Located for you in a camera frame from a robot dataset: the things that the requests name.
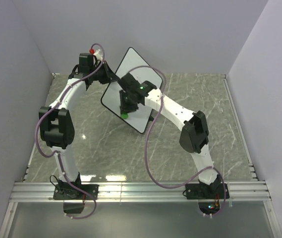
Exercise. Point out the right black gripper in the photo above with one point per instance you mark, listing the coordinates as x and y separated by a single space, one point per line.
123 108

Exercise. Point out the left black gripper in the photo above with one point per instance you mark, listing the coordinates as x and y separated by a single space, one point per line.
110 76

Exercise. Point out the green whiteboard eraser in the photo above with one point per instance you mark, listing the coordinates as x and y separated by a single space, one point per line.
124 115

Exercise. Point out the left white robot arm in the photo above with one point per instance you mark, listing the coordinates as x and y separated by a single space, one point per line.
54 133

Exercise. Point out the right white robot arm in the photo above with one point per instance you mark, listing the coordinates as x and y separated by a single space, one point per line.
193 128

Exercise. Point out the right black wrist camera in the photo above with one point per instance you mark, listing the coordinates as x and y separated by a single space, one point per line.
134 88

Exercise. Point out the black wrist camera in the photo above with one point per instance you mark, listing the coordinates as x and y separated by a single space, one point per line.
134 88
86 62

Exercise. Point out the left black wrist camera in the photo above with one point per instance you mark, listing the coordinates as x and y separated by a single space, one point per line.
86 62

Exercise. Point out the aluminium front rail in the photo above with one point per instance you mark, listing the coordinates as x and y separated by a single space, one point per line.
138 192

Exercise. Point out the aluminium rail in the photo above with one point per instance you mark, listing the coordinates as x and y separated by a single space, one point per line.
138 192
250 163

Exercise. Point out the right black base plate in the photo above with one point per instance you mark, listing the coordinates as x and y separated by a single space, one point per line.
194 191

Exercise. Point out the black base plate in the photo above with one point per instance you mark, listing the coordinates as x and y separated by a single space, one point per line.
67 192
194 191

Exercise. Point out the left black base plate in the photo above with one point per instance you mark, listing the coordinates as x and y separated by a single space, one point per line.
67 192

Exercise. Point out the aluminium right side rail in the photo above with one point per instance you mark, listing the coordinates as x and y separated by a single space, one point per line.
250 163

